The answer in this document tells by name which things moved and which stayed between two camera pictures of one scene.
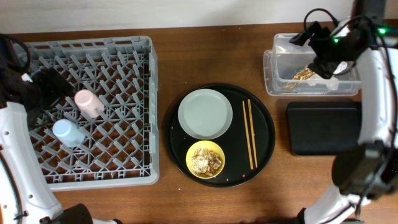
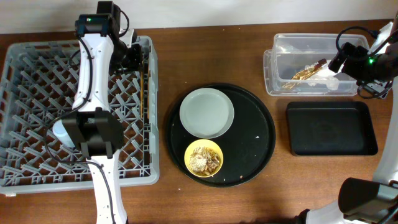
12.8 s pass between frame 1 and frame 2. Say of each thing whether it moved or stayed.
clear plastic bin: stayed
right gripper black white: moved
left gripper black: moved
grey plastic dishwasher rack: stayed
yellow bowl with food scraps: stayed
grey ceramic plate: stayed
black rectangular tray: stayed
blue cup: stayed
